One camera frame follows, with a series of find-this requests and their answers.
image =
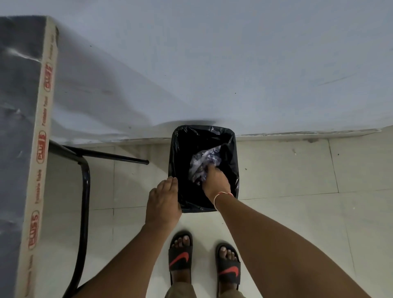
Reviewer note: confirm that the black lined trash bin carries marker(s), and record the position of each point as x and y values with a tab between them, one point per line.
184	144

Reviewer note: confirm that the black metal table frame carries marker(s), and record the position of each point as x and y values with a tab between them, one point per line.
85	184

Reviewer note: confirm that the person's left foot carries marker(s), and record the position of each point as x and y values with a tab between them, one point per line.
181	244

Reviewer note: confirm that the clear plastic tissue packet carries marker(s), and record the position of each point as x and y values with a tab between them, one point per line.
199	162

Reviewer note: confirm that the person's left forearm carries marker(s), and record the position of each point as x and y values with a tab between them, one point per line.
129	267

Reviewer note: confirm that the person's foot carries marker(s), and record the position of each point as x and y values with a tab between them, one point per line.
228	256
181	244

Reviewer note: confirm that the person's right hand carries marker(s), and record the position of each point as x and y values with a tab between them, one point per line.
216	184

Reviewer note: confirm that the black left sandal red logo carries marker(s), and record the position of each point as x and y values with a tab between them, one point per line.
181	259

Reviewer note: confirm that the person's right forearm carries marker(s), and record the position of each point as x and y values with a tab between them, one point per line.
276	251

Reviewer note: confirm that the black sandal red logo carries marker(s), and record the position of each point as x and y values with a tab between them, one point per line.
181	259
228	270

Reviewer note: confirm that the person's right foot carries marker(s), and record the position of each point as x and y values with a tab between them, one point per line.
228	256

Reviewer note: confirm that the black right sandal red logo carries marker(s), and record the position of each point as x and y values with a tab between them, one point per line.
228	270

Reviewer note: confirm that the person's left hand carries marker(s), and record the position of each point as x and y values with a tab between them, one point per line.
162	205

